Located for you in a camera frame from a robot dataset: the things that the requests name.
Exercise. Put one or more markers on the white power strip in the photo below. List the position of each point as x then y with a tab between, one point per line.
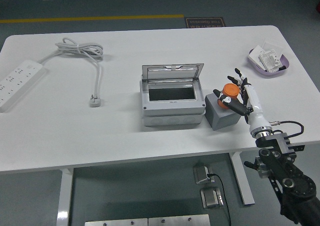
17	81

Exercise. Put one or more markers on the transparent hinged box lid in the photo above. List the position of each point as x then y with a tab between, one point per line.
172	73

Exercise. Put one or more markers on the purple plastic tray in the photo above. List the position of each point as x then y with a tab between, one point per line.
260	72

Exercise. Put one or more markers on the orange cylindrical battery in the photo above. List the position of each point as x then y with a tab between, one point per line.
231	90

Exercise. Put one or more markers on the small black part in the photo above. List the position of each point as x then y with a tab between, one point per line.
282	68

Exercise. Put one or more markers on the white printed module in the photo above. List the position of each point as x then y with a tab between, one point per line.
270	60

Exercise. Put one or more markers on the dark floor sign mat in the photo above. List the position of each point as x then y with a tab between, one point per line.
205	22

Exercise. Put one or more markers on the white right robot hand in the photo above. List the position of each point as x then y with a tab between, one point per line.
255	106

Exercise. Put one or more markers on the clear plastic bag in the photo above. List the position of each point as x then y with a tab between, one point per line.
272	46

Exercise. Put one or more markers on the grey cube holder block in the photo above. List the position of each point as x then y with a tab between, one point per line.
220	118

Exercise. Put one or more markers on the grey plastic junction box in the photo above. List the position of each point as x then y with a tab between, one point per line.
172	108

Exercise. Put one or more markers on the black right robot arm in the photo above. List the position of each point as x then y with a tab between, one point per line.
275	158

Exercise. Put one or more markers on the white table leg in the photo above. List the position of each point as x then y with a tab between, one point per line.
64	196
242	181

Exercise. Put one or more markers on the metal floor socket box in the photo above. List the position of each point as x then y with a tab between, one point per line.
201	174
211	198

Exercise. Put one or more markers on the black table control panel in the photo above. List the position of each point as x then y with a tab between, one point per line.
300	147

